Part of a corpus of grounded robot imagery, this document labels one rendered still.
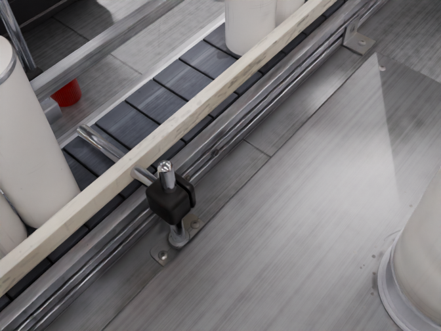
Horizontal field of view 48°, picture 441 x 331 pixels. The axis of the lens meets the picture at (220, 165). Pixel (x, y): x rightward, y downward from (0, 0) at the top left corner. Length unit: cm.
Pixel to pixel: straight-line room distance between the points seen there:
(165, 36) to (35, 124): 33
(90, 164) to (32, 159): 11
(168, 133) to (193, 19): 27
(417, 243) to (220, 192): 22
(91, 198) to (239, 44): 22
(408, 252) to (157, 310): 18
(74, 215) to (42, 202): 3
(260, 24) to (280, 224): 20
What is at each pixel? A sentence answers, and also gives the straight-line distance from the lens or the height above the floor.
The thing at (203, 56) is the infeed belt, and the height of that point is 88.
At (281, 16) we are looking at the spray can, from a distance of 54.
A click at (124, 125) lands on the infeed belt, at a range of 47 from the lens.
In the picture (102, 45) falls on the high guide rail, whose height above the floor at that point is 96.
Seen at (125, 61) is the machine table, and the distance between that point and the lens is 61.
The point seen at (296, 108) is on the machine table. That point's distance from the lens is 55.
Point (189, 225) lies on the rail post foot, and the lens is 46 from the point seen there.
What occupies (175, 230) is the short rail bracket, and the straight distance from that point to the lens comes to 42.
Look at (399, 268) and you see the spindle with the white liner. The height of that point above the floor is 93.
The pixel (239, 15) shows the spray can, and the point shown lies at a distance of 49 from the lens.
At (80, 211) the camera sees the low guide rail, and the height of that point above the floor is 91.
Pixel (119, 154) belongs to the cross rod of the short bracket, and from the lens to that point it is 41.
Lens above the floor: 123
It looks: 54 degrees down
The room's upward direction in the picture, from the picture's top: 2 degrees counter-clockwise
